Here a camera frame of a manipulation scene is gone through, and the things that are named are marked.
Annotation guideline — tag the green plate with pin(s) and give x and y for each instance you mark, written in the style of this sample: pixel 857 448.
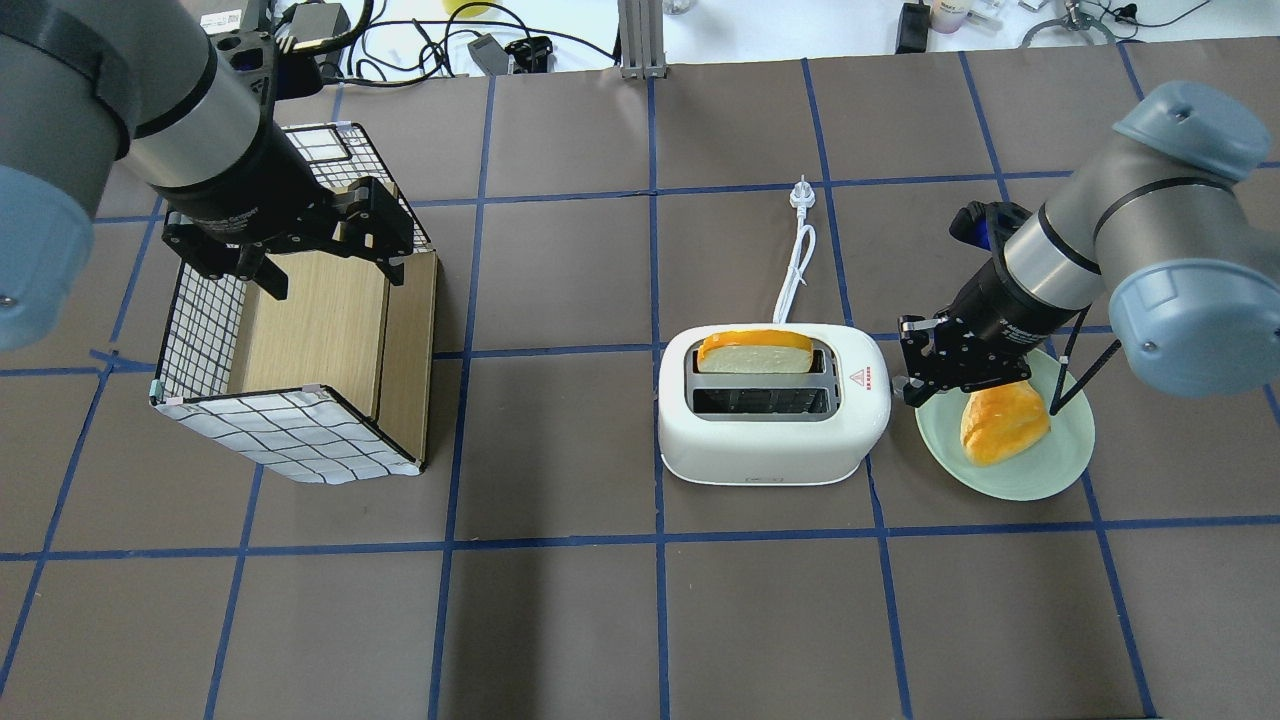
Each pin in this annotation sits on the green plate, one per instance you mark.
pixel 1043 470

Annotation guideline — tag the bread slice in toaster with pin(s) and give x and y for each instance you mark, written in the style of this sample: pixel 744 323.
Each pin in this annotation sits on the bread slice in toaster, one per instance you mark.
pixel 755 351

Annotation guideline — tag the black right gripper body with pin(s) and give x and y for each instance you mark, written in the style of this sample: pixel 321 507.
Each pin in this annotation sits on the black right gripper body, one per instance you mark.
pixel 985 307

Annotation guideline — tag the wooden board in basket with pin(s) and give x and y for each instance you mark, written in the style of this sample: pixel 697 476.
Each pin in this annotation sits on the wooden board in basket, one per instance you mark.
pixel 344 328

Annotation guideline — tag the wire grid storage basket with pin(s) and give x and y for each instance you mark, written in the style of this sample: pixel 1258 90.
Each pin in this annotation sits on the wire grid storage basket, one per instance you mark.
pixel 299 433

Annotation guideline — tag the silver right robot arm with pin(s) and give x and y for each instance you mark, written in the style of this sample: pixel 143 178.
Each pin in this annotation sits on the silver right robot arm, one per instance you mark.
pixel 1153 221

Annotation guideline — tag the aluminium frame post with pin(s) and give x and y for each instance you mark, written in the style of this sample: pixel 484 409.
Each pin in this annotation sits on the aluminium frame post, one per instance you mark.
pixel 641 39

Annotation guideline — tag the black power adapter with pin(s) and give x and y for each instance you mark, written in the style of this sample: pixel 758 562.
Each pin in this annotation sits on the black power adapter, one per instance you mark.
pixel 913 28

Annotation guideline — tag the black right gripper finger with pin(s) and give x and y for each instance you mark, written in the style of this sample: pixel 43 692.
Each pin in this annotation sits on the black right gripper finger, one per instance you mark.
pixel 909 390

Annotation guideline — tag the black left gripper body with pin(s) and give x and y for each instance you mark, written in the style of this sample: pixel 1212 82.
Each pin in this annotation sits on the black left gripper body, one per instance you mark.
pixel 248 193

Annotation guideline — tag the triangular bread bun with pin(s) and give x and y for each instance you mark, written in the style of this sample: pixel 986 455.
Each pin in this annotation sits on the triangular bread bun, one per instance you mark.
pixel 1000 423

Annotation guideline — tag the white toaster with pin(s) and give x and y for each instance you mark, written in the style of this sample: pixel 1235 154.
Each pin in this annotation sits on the white toaster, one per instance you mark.
pixel 805 429

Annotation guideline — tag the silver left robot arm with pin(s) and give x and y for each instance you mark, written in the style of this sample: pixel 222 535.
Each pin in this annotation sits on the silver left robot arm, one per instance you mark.
pixel 89 83

